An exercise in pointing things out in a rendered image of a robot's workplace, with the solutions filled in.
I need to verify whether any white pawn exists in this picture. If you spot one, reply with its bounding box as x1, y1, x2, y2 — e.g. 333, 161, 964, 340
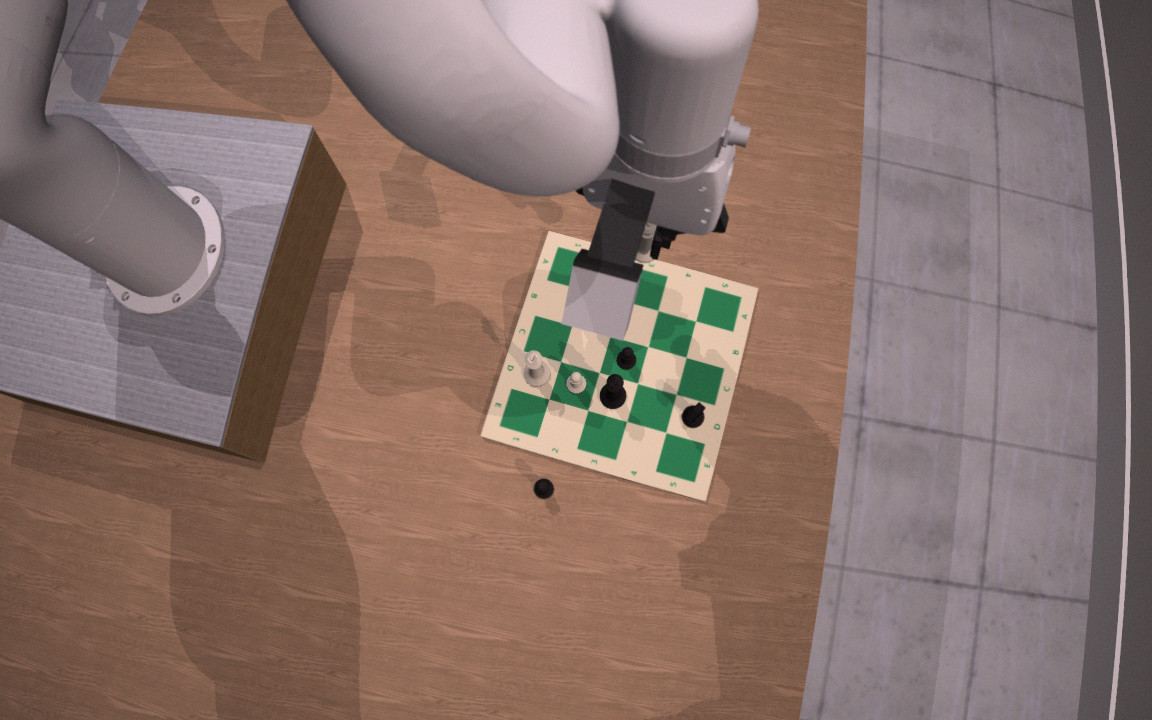
566, 372, 586, 394

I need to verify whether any green and cream chessboard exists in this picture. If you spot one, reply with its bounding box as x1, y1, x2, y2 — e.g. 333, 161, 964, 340
482, 232, 758, 502

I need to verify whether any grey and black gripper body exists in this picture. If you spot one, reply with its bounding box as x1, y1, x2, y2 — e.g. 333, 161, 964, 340
583, 145, 735, 235

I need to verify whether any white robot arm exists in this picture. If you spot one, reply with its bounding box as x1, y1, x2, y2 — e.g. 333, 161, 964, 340
0, 0, 759, 341

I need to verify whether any white chess piece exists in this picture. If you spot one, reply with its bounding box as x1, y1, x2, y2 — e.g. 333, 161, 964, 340
524, 350, 550, 387
636, 223, 657, 263

